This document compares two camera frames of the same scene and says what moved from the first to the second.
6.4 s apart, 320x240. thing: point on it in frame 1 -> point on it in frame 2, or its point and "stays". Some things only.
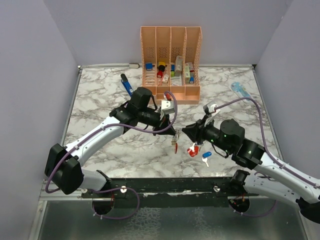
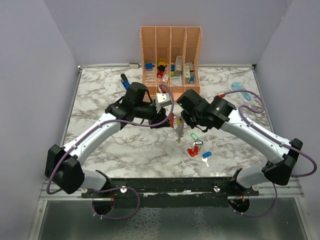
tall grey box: (178, 66) stays
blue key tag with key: (205, 155) stays
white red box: (188, 68) stays
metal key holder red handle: (174, 141) -> (177, 123)
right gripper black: (195, 131) -> (187, 119)
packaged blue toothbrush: (241, 91) stays
